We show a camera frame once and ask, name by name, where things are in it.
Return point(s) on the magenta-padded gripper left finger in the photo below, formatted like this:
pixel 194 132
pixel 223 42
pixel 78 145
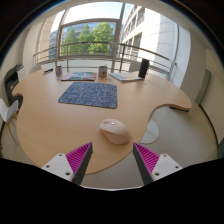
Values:
pixel 63 165

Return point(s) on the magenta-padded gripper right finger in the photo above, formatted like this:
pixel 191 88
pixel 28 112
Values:
pixel 160 166

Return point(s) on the beige computer mouse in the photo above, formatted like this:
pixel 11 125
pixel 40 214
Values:
pixel 115 131

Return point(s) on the dark blue patterned mouse pad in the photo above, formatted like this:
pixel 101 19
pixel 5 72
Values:
pixel 88 95

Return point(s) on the white round table base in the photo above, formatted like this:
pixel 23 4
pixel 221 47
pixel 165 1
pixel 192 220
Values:
pixel 151 131

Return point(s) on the white plastic chair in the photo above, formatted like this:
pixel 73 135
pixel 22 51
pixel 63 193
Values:
pixel 7 111
pixel 34 69
pixel 134 66

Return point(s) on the grey door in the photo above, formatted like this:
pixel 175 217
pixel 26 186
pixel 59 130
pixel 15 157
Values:
pixel 202 87

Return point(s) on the red magazine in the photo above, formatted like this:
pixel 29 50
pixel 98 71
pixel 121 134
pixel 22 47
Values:
pixel 79 76

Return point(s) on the patterned drinking cup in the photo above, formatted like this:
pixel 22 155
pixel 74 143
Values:
pixel 59 71

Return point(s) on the small dark stapler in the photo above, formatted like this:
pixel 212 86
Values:
pixel 48 71

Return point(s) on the light illustrated book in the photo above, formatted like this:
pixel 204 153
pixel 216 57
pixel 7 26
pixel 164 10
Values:
pixel 125 77

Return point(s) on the black printer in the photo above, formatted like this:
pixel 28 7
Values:
pixel 11 83

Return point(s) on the printed mug with plant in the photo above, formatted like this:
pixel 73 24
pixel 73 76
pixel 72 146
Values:
pixel 102 71

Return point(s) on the metal balcony railing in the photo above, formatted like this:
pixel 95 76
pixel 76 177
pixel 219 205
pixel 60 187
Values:
pixel 100 44

